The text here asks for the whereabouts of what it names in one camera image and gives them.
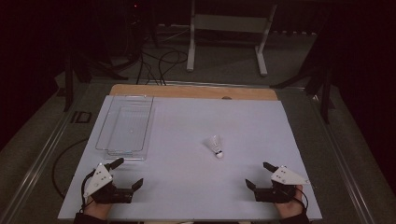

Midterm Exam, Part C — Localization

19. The white metal stand frame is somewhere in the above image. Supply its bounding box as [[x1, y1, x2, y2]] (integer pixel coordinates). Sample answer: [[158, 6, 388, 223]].
[[186, 0, 278, 77]]

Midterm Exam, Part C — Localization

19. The wooden table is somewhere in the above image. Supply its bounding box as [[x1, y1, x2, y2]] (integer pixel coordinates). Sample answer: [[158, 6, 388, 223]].
[[109, 83, 278, 101]]

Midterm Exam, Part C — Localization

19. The white table cover board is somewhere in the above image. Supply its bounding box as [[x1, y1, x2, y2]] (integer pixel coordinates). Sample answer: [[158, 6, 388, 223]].
[[57, 94, 323, 222]]

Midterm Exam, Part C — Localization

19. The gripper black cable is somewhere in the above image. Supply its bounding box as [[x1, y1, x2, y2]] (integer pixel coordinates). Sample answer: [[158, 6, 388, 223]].
[[290, 194, 310, 213], [79, 169, 96, 214]]

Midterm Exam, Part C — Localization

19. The black looped floor cable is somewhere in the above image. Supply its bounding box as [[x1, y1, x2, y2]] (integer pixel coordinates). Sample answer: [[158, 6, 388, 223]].
[[134, 49, 190, 87]]

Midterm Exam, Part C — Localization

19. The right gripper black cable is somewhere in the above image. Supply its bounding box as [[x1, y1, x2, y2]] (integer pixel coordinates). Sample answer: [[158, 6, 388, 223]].
[[290, 194, 310, 213]]

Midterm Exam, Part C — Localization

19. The black metal stand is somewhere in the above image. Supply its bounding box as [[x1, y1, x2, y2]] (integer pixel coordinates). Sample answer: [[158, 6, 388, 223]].
[[64, 49, 129, 113], [270, 55, 335, 125]]

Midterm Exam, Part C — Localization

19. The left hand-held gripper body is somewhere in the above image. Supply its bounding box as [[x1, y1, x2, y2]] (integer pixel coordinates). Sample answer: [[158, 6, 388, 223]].
[[82, 162, 134, 205]]

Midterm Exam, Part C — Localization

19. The white shuttlecock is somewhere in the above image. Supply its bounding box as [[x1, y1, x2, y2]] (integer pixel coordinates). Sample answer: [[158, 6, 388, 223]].
[[204, 133, 224, 160]]

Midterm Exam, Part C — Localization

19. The aluminium floor rail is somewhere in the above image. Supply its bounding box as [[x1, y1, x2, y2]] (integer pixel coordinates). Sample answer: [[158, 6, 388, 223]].
[[306, 90, 377, 224], [0, 83, 92, 224]]

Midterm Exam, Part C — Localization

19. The clear plastic container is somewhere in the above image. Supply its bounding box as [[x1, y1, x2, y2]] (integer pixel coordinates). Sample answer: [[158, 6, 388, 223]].
[[94, 94, 156, 161]]

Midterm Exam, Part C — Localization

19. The person's left hand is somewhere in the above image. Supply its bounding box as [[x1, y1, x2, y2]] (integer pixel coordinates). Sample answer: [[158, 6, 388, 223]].
[[83, 199, 112, 220]]

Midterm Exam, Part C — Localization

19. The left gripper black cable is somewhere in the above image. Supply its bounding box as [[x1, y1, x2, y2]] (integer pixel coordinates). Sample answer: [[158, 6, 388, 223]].
[[79, 169, 96, 214]]

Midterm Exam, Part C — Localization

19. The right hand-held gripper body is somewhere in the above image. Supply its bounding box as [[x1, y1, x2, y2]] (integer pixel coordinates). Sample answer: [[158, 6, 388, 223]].
[[253, 164, 311, 204]]

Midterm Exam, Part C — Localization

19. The person's right hand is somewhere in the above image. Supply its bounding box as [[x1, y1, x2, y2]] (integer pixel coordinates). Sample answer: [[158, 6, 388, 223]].
[[274, 185, 304, 219]]

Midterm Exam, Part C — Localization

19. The black curved floor cable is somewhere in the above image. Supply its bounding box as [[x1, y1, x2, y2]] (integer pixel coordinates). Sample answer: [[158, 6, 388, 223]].
[[51, 138, 90, 200]]

